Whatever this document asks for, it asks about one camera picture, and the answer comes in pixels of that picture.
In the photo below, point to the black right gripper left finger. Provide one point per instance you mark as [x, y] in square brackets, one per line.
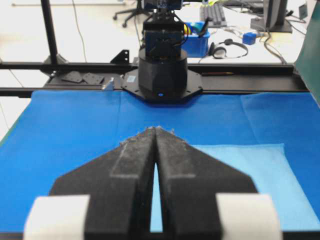
[108, 198]

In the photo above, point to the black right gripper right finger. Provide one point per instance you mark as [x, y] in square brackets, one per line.
[203, 198]

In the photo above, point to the light blue towel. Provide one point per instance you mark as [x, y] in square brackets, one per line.
[271, 173]

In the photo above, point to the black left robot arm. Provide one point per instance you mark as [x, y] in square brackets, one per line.
[162, 75]

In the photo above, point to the dark blue table cloth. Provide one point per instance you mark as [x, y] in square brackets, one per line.
[62, 130]

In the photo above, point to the black headphones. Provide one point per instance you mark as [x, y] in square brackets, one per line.
[217, 51]

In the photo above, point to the blue plastic storage bin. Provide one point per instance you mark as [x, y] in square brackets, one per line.
[196, 45]

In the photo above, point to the small blue box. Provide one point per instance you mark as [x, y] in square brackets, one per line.
[249, 38]

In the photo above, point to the green backdrop board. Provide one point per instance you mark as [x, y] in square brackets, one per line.
[308, 61]

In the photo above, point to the black keyboard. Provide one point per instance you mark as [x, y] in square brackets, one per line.
[216, 13]

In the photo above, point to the black monitor stand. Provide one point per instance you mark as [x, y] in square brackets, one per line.
[274, 13]

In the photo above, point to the black aluminium frame rail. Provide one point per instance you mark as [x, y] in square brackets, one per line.
[202, 79]

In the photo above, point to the black vertical frame post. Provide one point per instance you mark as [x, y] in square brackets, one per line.
[50, 33]

